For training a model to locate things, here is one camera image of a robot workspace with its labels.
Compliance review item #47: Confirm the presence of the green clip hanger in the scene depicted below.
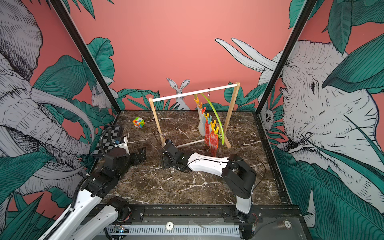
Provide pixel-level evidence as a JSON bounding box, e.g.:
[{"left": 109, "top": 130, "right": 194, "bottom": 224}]
[{"left": 193, "top": 88, "right": 226, "bottom": 146}]

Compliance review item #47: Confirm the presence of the wooden hanger rack frame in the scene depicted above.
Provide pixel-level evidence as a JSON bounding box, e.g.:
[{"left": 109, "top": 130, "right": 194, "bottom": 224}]
[{"left": 148, "top": 83, "right": 241, "bottom": 149}]

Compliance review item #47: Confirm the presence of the red orange-edged insole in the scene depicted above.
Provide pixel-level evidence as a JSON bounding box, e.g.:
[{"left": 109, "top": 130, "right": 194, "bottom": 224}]
[
  {"left": 205, "top": 120, "right": 211, "bottom": 147},
  {"left": 210, "top": 128, "right": 219, "bottom": 157}
]

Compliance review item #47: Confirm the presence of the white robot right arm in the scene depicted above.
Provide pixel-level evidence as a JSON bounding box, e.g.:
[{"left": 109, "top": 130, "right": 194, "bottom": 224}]
[{"left": 162, "top": 140, "right": 257, "bottom": 216}]

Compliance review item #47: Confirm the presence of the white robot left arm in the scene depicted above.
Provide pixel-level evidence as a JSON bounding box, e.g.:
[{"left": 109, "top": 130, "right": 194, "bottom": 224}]
[{"left": 40, "top": 148, "right": 147, "bottom": 240}]

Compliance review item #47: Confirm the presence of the black white checkerboard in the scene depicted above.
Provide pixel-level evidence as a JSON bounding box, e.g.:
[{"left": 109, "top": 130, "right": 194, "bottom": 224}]
[{"left": 90, "top": 125, "right": 123, "bottom": 158}]

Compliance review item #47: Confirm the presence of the colourful puzzle cube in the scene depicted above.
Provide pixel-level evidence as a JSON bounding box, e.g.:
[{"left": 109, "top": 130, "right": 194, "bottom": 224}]
[{"left": 133, "top": 117, "right": 145, "bottom": 129}]

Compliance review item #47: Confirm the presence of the grey textured insole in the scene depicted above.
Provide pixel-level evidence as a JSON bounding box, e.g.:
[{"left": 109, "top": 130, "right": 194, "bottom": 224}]
[{"left": 198, "top": 110, "right": 206, "bottom": 136}]

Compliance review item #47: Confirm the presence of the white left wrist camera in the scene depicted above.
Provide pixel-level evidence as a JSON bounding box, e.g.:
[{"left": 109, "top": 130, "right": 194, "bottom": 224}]
[{"left": 112, "top": 137, "right": 130, "bottom": 156}]

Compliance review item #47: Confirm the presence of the white perforated rail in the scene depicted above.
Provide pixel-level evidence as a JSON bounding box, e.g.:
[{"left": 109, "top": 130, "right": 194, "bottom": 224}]
[{"left": 107, "top": 225, "right": 241, "bottom": 237}]

